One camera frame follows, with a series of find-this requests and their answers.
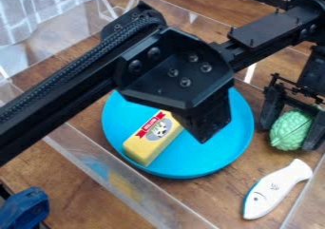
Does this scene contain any white wooden fish toy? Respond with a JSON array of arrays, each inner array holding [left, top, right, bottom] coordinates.
[[242, 159, 313, 219]]

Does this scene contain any blue clamp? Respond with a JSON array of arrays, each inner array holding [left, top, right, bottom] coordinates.
[[0, 187, 49, 229]]

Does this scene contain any white grid cloth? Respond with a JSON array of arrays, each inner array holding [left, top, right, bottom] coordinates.
[[0, 0, 91, 47]]

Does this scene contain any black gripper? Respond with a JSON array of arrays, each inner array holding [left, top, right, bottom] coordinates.
[[259, 45, 325, 150]]

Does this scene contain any green bitter gourd toy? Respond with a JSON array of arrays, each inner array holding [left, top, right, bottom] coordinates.
[[268, 109, 314, 151]]

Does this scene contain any blue round plate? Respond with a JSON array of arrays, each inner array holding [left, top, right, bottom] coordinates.
[[101, 89, 254, 179]]

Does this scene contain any yellow butter block toy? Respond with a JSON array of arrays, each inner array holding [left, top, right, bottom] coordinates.
[[123, 110, 184, 166]]

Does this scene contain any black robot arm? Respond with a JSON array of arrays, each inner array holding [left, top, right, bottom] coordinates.
[[0, 0, 325, 166]]

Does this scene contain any clear acrylic enclosure wall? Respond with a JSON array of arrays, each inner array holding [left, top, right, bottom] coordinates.
[[0, 0, 322, 229]]

